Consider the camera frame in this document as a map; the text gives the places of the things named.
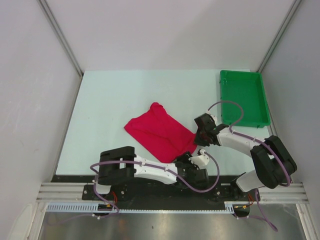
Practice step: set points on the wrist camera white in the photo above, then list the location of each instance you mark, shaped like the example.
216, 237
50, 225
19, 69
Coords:
201, 160
215, 119

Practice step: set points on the right aluminium corner post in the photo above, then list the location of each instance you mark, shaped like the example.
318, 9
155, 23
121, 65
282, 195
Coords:
296, 4

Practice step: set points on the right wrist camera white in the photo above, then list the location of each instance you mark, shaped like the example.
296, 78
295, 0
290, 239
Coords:
215, 119

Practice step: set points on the green plastic tray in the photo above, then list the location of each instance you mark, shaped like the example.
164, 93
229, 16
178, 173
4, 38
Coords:
247, 90

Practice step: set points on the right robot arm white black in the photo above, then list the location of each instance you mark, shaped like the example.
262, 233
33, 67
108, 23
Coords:
273, 164

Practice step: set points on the slotted cable duct grey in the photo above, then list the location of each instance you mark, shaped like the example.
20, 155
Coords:
100, 208

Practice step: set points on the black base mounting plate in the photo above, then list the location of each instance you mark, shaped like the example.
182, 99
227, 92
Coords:
225, 190

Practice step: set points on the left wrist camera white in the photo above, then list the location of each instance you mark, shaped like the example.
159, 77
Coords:
201, 160

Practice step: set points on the aluminium frame rail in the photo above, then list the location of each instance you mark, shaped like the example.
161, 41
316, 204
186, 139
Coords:
72, 192

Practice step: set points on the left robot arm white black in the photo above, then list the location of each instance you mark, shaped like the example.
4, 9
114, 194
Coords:
122, 165

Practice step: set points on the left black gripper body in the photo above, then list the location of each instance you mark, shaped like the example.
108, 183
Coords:
185, 160

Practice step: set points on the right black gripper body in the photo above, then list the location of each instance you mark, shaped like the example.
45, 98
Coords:
200, 139

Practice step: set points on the aluminium corner post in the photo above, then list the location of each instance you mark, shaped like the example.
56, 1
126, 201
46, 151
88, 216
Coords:
296, 4
48, 13

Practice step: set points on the red t-shirt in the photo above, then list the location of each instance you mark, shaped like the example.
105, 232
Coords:
159, 133

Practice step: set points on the left aluminium corner post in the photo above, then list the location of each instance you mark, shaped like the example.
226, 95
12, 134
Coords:
48, 13

